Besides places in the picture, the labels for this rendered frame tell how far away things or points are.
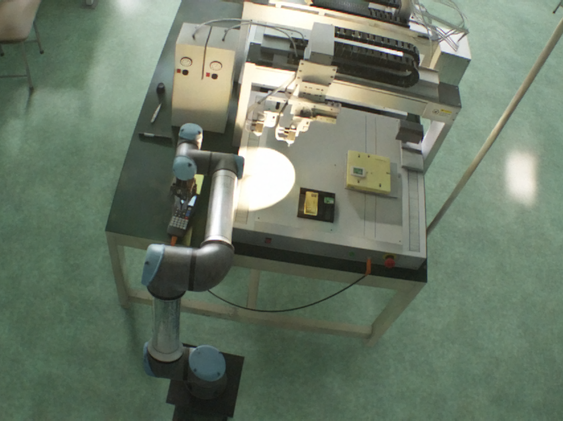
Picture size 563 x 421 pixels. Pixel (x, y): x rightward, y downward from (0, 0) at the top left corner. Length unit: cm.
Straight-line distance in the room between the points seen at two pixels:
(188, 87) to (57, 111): 147
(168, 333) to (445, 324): 171
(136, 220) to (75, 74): 176
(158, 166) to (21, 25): 155
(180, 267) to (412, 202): 103
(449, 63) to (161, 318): 148
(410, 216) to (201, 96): 90
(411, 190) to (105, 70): 216
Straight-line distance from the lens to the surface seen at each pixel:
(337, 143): 237
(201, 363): 191
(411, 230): 224
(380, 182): 227
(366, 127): 247
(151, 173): 233
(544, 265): 363
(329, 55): 189
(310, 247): 216
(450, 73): 249
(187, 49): 214
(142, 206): 225
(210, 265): 162
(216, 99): 231
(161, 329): 180
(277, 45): 211
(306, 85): 196
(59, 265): 302
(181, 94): 232
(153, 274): 162
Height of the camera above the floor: 266
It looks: 57 degrees down
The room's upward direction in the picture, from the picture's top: 17 degrees clockwise
